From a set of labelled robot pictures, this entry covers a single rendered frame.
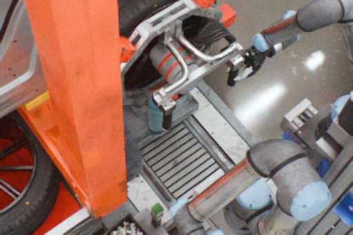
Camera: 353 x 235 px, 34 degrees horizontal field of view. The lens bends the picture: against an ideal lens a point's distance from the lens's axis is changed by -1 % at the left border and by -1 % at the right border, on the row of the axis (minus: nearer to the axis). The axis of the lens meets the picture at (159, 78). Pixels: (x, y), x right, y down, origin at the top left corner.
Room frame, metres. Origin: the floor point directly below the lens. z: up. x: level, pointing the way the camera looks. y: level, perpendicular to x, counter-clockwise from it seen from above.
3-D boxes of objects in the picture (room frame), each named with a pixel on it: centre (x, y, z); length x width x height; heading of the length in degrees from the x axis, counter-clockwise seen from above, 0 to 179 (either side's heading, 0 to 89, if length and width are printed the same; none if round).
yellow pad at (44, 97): (1.23, 0.54, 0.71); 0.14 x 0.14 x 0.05; 40
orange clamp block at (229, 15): (1.56, -0.26, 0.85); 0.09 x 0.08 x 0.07; 130
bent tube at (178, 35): (1.32, -0.18, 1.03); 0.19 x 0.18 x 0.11; 40
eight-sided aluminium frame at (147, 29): (1.35, -0.02, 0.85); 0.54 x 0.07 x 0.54; 130
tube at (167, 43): (1.19, -0.02, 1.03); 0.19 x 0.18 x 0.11; 40
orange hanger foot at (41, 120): (1.10, 0.43, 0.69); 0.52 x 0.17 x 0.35; 40
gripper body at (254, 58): (1.37, -0.41, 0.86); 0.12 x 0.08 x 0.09; 130
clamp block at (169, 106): (1.09, -0.02, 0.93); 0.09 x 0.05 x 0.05; 40
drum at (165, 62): (1.30, -0.07, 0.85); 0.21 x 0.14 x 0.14; 40
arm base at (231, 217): (0.70, -0.34, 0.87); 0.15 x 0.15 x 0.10
